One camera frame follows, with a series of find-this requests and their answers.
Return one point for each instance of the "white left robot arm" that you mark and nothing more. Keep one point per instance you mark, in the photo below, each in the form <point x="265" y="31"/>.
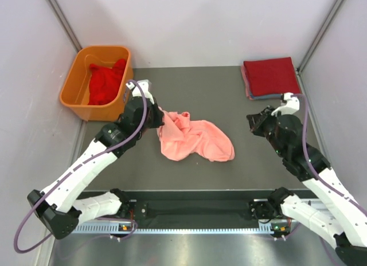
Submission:
<point x="60" y="208"/>

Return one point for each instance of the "grey slotted cable duct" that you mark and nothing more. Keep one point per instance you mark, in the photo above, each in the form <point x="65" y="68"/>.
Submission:
<point x="114" y="227"/>

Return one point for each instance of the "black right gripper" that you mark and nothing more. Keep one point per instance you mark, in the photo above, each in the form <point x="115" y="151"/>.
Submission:
<point x="256" y="120"/>

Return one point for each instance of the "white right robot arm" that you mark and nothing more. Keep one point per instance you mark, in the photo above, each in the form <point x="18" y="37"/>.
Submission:
<point x="344" y="227"/>

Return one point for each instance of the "orange plastic bin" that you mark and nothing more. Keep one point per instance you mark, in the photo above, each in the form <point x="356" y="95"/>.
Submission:
<point x="75" y="91"/>

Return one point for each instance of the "right aluminium corner post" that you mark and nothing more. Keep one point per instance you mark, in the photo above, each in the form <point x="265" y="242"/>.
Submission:
<point x="330" y="17"/>

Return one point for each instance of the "pink folded t shirt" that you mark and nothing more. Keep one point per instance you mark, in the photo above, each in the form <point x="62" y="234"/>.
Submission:
<point x="247" y="88"/>

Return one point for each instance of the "left aluminium corner post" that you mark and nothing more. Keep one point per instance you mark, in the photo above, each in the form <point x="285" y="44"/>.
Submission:
<point x="61" y="17"/>

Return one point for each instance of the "red crumpled t shirt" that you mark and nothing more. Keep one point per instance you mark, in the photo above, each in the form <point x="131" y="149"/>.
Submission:
<point x="105" y="82"/>

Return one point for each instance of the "blue folded t shirt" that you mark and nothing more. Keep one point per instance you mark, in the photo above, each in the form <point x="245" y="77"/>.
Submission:
<point x="268" y="96"/>

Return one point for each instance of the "pink t shirt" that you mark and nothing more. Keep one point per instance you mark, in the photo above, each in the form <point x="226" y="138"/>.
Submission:
<point x="247" y="88"/>
<point x="180" y="137"/>

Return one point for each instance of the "aluminium corner post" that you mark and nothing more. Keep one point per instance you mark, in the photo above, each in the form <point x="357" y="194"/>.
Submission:
<point x="330" y="17"/>
<point x="61" y="17"/>

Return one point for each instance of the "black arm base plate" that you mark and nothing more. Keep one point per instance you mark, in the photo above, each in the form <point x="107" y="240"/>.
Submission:
<point x="201" y="209"/>

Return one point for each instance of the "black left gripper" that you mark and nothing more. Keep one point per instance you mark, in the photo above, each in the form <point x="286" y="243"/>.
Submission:
<point x="159" y="114"/>

